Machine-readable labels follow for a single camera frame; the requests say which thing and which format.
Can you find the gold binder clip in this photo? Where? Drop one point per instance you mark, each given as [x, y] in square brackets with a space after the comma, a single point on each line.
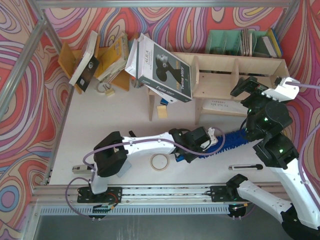
[109, 91]

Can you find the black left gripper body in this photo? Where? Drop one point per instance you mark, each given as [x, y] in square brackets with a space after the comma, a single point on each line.
[188, 155]

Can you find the white and black paperback book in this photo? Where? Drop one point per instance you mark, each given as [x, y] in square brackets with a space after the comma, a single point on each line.
[86, 64]

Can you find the white spiral notebook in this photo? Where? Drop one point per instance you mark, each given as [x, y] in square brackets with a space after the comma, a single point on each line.
[223, 107]

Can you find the yellow sticky note pad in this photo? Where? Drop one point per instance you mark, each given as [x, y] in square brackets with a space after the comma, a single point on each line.
[162, 111]

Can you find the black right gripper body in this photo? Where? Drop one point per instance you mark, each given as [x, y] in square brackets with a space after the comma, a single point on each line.
[249, 88]

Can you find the large Twins story book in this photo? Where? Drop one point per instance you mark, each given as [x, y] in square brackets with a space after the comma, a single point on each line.
[158, 69]

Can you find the pen cup with pens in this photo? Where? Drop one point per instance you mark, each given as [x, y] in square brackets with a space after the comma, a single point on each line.
[135, 83]

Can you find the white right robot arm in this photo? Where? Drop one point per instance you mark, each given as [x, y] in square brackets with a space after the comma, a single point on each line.
[267, 117]

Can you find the small grey stapler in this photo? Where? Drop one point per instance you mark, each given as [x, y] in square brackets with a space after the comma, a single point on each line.
[82, 169]

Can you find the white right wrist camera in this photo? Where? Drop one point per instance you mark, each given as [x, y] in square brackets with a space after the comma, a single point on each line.
[287, 88]

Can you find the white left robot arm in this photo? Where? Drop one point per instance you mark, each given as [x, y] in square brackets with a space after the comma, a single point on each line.
[110, 155]

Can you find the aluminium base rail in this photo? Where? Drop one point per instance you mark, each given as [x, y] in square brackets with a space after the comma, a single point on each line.
[176, 194]

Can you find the black binder clip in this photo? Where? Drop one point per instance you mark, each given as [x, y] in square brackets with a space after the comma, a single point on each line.
[132, 133]

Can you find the small blue sharpener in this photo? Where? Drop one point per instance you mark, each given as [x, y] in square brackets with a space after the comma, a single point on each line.
[164, 102]

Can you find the teal desk file organizer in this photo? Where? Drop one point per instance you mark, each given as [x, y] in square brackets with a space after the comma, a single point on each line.
[245, 42]

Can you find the yellow wooden book rack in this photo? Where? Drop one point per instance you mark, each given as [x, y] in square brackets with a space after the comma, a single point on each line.
[67, 61]

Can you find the light wooden bookshelf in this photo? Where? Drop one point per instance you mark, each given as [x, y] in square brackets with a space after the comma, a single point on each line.
[216, 75]

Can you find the blue microfiber duster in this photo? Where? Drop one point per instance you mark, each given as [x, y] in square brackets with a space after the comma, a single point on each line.
[232, 140]

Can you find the beige masking tape roll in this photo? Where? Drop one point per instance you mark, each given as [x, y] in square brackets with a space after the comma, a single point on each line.
[159, 162]

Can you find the blue and yellow book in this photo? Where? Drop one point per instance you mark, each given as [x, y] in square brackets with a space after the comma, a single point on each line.
[274, 40]

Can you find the stack of yellow books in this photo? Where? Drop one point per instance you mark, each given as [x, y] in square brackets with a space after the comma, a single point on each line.
[114, 60]

